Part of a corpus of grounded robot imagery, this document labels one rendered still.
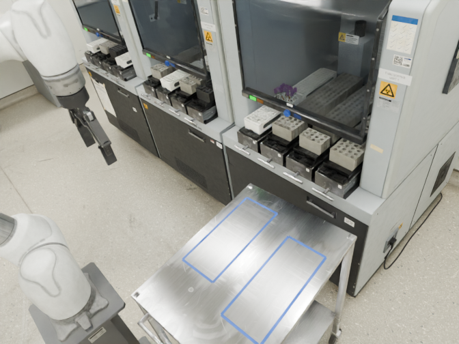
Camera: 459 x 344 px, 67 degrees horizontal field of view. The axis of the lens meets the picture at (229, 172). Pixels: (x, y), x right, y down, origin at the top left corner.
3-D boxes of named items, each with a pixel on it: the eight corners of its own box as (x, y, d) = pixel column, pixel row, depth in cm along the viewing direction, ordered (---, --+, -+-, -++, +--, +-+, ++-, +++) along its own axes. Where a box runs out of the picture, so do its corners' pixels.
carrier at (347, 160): (356, 169, 136) (358, 158, 132) (353, 172, 135) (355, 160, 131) (331, 157, 143) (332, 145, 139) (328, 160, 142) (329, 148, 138)
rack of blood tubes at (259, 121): (284, 102, 182) (284, 91, 178) (300, 108, 176) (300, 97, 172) (244, 129, 169) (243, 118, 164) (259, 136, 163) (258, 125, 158)
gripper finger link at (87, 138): (77, 129, 102) (76, 127, 102) (87, 147, 106) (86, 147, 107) (87, 124, 103) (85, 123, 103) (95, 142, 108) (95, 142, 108)
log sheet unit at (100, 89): (104, 109, 314) (88, 73, 290) (119, 119, 297) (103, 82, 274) (102, 110, 313) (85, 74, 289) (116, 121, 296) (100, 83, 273)
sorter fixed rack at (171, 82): (199, 68, 224) (197, 59, 220) (209, 72, 218) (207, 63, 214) (162, 88, 211) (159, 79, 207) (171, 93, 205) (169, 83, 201)
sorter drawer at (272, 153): (344, 92, 194) (345, 77, 188) (367, 99, 185) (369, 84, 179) (254, 160, 161) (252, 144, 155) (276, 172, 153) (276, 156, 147)
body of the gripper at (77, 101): (49, 90, 90) (65, 120, 96) (62, 100, 84) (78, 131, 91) (76, 78, 93) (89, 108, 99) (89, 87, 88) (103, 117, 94)
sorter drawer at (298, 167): (369, 100, 185) (372, 84, 179) (395, 108, 176) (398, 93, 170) (279, 173, 152) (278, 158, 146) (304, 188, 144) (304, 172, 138)
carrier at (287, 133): (294, 140, 154) (294, 129, 150) (291, 142, 154) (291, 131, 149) (274, 131, 161) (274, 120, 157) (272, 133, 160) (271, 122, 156)
